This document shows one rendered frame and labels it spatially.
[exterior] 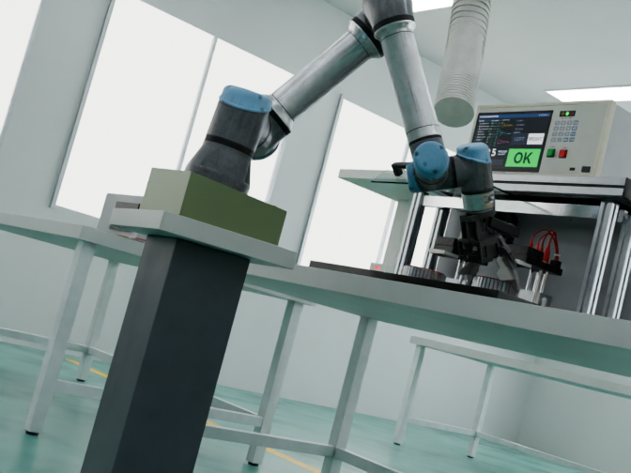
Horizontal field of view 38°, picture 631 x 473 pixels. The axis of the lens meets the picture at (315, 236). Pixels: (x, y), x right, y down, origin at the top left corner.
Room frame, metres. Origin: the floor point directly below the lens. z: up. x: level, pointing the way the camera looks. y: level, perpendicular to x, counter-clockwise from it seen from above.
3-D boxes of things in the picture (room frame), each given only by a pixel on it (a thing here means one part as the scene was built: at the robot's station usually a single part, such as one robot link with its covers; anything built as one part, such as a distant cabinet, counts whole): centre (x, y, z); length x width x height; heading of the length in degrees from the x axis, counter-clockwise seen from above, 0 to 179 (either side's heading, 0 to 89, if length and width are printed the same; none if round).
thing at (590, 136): (2.47, -0.63, 1.22); 0.44 x 0.39 x 0.20; 38
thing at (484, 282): (2.18, -0.45, 0.80); 0.11 x 0.11 x 0.04
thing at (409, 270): (2.37, -0.30, 0.80); 0.11 x 0.11 x 0.04
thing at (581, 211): (2.34, -0.45, 1.03); 0.62 x 0.01 x 0.03; 38
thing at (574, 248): (2.43, -0.57, 0.92); 0.66 x 0.01 x 0.30; 38
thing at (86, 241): (4.28, 0.93, 0.37); 1.85 x 1.10 x 0.75; 38
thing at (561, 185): (2.47, -0.62, 1.09); 0.68 x 0.44 x 0.05; 38
